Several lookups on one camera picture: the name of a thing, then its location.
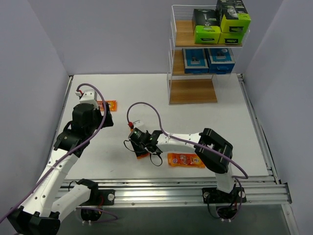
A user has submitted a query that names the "orange razor bag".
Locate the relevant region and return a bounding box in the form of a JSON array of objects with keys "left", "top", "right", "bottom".
[
  {"left": 167, "top": 153, "right": 205, "bottom": 168},
  {"left": 97, "top": 100, "right": 117, "bottom": 112},
  {"left": 136, "top": 153, "right": 149, "bottom": 160}
]

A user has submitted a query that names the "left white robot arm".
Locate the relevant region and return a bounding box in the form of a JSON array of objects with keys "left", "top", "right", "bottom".
[{"left": 7, "top": 103, "right": 113, "bottom": 235}]

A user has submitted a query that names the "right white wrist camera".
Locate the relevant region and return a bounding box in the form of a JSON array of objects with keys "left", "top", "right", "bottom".
[{"left": 128, "top": 120, "right": 147, "bottom": 133}]

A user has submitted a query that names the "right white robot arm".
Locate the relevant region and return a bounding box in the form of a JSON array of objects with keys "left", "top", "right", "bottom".
[{"left": 128, "top": 127, "right": 235, "bottom": 202}]

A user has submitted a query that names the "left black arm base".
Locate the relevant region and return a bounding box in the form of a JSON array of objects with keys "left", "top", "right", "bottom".
[{"left": 98, "top": 189, "right": 115, "bottom": 206}]

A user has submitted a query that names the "small black green razor box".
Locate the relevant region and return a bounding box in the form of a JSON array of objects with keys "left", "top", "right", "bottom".
[{"left": 216, "top": 0, "right": 251, "bottom": 33}]

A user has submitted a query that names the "white wire wooden shelf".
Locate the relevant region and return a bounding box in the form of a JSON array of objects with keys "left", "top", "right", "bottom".
[{"left": 167, "top": 4, "right": 249, "bottom": 104}]

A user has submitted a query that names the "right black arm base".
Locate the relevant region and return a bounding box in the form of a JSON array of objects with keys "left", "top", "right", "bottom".
[{"left": 201, "top": 187, "right": 246, "bottom": 204}]

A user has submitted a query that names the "aluminium mounting rail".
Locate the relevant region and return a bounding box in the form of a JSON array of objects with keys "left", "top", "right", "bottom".
[{"left": 56, "top": 178, "right": 291, "bottom": 209}]

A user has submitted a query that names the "black green razor pack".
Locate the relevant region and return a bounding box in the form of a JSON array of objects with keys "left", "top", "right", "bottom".
[{"left": 192, "top": 9, "right": 221, "bottom": 44}]

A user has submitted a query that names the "tall green black razor box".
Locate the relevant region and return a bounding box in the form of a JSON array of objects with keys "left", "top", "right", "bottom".
[{"left": 217, "top": 32, "right": 245, "bottom": 45}]

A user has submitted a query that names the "blue white razor box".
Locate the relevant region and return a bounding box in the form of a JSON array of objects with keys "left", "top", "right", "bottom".
[{"left": 182, "top": 48, "right": 209, "bottom": 74}]

